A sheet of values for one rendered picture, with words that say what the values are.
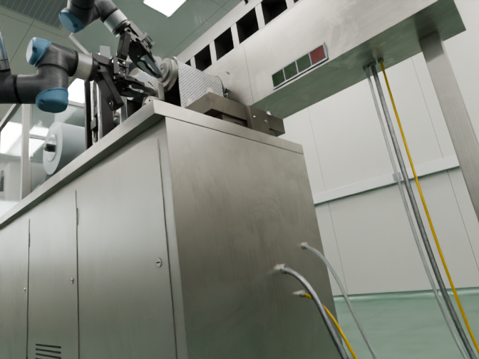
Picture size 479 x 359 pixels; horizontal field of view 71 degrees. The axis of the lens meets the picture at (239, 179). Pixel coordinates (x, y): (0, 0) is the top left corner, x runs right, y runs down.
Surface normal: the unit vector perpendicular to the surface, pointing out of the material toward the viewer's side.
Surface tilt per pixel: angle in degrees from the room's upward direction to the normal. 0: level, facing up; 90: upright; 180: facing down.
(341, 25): 90
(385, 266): 90
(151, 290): 90
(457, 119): 90
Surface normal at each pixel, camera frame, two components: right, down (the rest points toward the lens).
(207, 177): 0.72, -0.28
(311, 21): -0.68, -0.09
